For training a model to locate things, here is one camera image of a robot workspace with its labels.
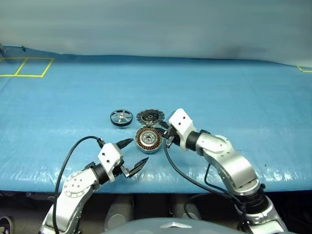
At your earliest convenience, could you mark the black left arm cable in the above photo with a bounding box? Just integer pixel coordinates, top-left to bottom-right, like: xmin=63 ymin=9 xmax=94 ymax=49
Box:
xmin=53 ymin=136 xmax=106 ymax=234

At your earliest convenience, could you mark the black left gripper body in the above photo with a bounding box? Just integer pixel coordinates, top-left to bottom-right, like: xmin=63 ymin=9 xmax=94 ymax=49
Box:
xmin=113 ymin=159 xmax=132 ymax=178

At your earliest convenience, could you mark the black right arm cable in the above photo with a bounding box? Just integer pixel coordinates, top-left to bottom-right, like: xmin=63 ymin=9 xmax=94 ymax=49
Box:
xmin=163 ymin=140 xmax=252 ymax=234

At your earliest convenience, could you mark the blue table cover sheet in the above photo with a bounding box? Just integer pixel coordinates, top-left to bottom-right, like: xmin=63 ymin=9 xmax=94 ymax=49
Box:
xmin=0 ymin=43 xmax=312 ymax=195

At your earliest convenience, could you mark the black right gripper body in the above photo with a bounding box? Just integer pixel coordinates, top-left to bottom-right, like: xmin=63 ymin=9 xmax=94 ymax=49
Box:
xmin=163 ymin=125 xmax=181 ymax=147

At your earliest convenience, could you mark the motor housing with copper windings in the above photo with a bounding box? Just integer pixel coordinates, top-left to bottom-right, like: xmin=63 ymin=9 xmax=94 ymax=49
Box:
xmin=135 ymin=126 xmax=163 ymax=155

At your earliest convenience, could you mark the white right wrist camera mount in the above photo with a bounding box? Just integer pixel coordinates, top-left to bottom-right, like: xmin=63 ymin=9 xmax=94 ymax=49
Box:
xmin=168 ymin=108 xmax=197 ymax=148

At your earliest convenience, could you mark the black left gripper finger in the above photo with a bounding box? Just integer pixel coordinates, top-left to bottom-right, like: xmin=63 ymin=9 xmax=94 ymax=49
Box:
xmin=129 ymin=157 xmax=149 ymax=178
xmin=116 ymin=138 xmax=134 ymax=150

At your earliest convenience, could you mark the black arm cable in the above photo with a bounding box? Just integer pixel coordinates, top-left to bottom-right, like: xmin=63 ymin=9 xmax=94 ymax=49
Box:
xmin=53 ymin=136 xmax=106 ymax=234
xmin=163 ymin=140 xmax=252 ymax=234

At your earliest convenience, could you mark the grey rounded cylinder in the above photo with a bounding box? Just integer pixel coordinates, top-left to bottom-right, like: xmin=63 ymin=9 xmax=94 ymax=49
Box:
xmin=170 ymin=195 xmax=203 ymax=220
xmin=104 ymin=195 xmax=135 ymax=231

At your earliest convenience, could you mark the yellow tape double square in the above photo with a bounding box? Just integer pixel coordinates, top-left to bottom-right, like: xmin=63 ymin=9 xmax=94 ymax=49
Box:
xmin=0 ymin=57 xmax=55 ymax=78

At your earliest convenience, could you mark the round finned metal motor lid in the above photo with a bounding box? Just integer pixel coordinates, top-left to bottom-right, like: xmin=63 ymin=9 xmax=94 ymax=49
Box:
xmin=136 ymin=109 xmax=166 ymax=126

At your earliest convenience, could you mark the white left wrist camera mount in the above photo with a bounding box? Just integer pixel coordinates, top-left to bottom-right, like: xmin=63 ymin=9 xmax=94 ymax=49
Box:
xmin=97 ymin=143 xmax=124 ymax=183

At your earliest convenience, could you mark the silver spoked rotor black rim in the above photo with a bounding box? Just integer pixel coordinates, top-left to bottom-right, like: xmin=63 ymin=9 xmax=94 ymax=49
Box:
xmin=109 ymin=109 xmax=134 ymax=128

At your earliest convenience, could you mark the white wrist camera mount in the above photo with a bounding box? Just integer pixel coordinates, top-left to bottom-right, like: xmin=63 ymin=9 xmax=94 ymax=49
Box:
xmin=168 ymin=108 xmax=197 ymax=148
xmin=97 ymin=143 xmax=124 ymax=183

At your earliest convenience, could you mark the grey robot torso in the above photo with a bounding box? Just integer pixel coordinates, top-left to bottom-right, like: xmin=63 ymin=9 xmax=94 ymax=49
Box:
xmin=102 ymin=217 xmax=242 ymax=234

